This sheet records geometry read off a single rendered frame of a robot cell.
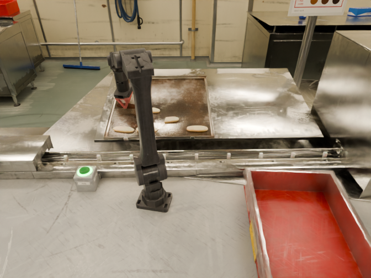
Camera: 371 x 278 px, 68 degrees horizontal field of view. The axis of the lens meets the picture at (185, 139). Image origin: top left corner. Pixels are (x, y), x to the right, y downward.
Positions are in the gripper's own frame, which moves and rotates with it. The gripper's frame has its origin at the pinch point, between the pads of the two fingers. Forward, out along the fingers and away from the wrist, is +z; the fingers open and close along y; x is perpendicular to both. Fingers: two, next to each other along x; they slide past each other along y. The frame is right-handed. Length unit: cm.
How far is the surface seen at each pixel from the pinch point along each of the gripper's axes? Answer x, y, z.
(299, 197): 78, 39, 6
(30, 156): -27.0, 39.6, -1.1
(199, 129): 37.2, 8.9, 3.8
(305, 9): 88, -65, -26
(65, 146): -25.5, 20.8, 11.9
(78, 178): -4.5, 46.4, 0.3
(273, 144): 73, 6, 12
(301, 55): 94, -63, 0
